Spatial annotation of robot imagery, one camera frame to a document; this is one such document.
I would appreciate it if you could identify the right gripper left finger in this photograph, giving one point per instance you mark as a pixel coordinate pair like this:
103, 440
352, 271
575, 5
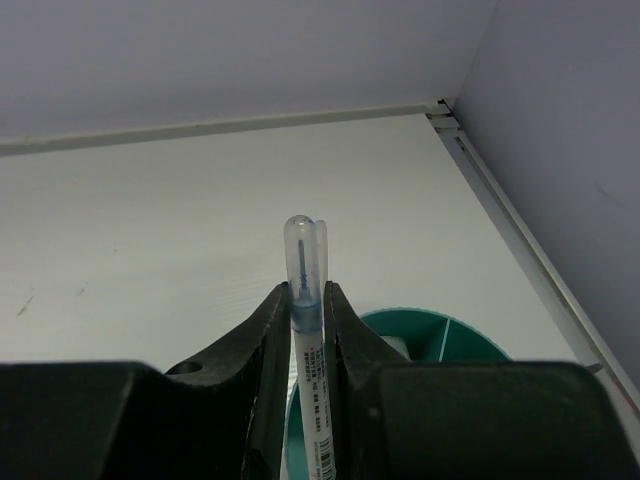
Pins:
218, 414

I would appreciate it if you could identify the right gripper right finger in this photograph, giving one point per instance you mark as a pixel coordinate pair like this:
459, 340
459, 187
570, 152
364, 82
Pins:
397, 419

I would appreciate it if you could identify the teal round organizer container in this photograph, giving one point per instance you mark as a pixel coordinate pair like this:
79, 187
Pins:
419, 335

